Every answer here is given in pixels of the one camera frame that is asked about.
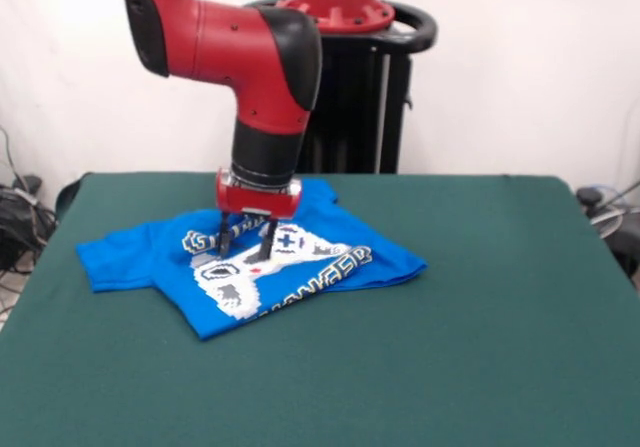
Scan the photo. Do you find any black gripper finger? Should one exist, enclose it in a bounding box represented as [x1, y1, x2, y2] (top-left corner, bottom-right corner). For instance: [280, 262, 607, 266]
[215, 210, 234, 260]
[255, 215, 278, 262]

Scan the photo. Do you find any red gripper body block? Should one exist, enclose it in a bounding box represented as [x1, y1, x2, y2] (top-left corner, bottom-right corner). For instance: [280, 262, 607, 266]
[215, 167, 304, 219]

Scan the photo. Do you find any blue printed t-shirt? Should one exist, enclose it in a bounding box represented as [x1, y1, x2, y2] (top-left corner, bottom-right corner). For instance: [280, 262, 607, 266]
[75, 177, 430, 341]

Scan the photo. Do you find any dark green table cloth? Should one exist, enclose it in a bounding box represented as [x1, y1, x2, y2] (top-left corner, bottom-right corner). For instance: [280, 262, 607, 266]
[0, 171, 640, 447]

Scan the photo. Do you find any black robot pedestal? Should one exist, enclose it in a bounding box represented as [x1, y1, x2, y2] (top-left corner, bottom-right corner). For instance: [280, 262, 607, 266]
[242, 0, 439, 174]

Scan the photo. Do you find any black cable tangle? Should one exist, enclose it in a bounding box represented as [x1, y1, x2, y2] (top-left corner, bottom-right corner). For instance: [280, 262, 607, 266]
[0, 126, 59, 274]
[574, 180, 640, 281]

